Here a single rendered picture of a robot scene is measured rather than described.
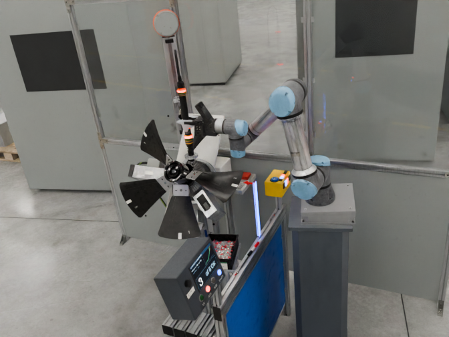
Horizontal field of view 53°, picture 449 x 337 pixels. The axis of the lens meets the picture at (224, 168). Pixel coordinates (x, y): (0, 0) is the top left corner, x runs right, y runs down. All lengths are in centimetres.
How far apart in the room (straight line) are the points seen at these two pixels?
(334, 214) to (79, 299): 218
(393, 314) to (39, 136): 375
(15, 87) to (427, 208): 391
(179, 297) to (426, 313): 204
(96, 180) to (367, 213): 299
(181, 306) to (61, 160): 359
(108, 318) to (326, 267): 170
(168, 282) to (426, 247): 189
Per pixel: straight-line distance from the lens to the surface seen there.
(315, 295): 251
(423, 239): 306
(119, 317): 342
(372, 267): 326
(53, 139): 500
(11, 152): 653
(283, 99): 190
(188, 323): 312
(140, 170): 272
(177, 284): 162
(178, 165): 240
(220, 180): 233
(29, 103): 499
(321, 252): 233
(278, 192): 250
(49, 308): 372
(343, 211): 222
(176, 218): 239
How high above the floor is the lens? 226
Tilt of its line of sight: 26 degrees down
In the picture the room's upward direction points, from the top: 7 degrees counter-clockwise
